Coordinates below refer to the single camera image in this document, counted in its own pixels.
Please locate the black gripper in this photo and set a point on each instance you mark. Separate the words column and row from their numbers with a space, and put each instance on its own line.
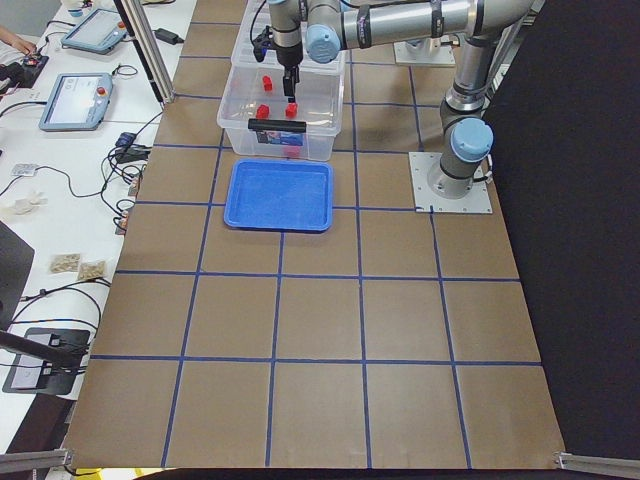
column 288, row 57

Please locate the red block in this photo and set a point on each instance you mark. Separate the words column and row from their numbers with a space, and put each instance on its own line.
column 262, row 112
column 267, row 83
column 292, row 152
column 291, row 110

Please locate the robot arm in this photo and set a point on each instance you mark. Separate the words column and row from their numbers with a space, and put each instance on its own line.
column 320, row 30

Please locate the clear plastic storage box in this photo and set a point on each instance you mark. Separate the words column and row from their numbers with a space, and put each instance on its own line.
column 319, row 97

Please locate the blue plastic tray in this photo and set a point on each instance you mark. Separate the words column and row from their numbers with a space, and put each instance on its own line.
column 280, row 195

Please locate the black power adapter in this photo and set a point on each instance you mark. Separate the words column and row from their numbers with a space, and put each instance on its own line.
column 168, row 36

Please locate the teach pendant tablet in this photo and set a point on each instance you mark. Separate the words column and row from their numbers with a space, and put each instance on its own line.
column 78, row 102
column 98, row 33

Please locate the bag of small parts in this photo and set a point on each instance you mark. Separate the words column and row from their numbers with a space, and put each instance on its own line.
column 64, row 263
column 91, row 270

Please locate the black box latch handle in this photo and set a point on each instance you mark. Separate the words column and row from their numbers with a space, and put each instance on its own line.
column 256, row 124

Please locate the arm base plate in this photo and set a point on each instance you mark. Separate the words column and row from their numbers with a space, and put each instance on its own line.
column 433, row 53
column 436, row 192

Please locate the aluminium frame post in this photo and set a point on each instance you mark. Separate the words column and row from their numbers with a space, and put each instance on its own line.
column 138, row 28

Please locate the black camera stand base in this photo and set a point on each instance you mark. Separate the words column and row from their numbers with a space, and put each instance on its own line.
column 47, row 360

